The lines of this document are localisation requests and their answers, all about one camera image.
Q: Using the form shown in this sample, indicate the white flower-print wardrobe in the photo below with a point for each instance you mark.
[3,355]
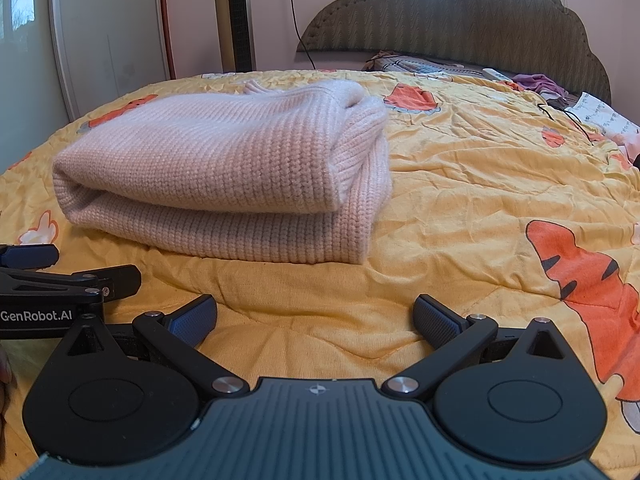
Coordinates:
[110,35]

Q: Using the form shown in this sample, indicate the white remote control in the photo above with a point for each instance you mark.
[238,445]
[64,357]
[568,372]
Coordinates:
[496,74]

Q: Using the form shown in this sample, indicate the pink cloth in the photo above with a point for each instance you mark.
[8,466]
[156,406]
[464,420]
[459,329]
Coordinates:
[630,140]

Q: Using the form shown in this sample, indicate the white patterned pillow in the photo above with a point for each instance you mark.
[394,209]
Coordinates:
[600,112]

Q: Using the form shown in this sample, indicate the gold tower fan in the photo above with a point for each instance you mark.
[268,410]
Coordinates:
[235,20]

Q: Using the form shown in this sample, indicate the purple cloth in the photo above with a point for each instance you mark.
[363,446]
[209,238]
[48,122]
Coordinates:
[537,82]

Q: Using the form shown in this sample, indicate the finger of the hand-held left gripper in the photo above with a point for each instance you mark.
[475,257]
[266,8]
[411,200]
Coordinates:
[115,282]
[30,256]

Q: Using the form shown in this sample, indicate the pink knit sweater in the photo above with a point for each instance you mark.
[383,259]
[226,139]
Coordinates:
[225,160]

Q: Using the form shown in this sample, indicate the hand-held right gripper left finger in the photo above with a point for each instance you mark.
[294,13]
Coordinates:
[192,322]

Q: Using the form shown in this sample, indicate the person's left hand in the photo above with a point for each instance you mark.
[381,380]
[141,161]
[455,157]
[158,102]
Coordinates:
[5,370]

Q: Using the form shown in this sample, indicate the yellow printed blanket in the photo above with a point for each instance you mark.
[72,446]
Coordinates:
[475,185]

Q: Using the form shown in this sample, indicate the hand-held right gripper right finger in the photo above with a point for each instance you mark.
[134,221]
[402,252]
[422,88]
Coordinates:
[437,322]

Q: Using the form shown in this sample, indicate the grey quilted headboard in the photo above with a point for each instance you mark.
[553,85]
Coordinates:
[450,10]

